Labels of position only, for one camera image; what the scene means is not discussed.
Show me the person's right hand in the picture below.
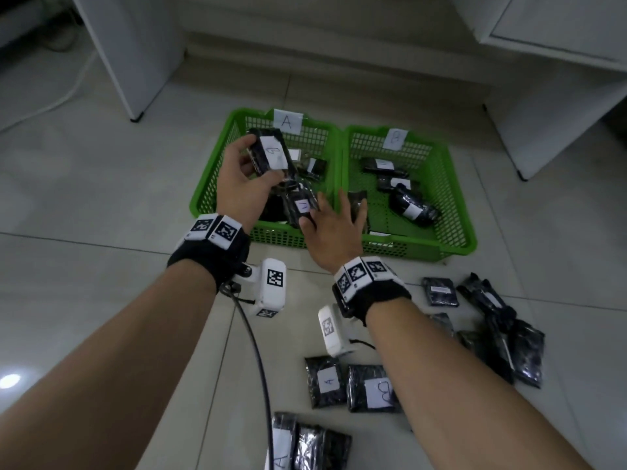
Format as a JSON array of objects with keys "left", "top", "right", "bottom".
[{"left": 298, "top": 188, "right": 369, "bottom": 277}]

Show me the person's left hand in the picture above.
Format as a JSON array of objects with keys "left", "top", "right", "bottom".
[{"left": 215, "top": 133, "right": 286, "bottom": 236}]

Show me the green plastic basket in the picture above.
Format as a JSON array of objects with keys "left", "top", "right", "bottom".
[
  {"left": 335, "top": 124, "right": 479, "bottom": 262},
  {"left": 189, "top": 108, "right": 345, "bottom": 250}
]

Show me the person's left forearm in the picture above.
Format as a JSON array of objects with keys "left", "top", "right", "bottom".
[{"left": 0, "top": 258, "right": 219, "bottom": 470}]

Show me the person's right forearm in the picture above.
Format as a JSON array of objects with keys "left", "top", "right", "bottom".
[{"left": 364, "top": 298, "right": 594, "bottom": 470}]

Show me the white desk side panel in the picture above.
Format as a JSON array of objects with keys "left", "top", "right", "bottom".
[{"left": 71, "top": 0, "right": 185, "bottom": 124}]

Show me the white desk cabinet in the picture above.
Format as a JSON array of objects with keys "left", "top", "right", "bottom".
[{"left": 448, "top": 0, "right": 627, "bottom": 181}]

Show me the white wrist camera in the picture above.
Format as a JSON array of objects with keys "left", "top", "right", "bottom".
[
  {"left": 230, "top": 258, "right": 289, "bottom": 320},
  {"left": 317, "top": 304, "right": 376, "bottom": 359}
]

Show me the white floor cable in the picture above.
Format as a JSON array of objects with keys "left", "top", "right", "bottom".
[{"left": 0, "top": 48, "right": 99, "bottom": 133}]

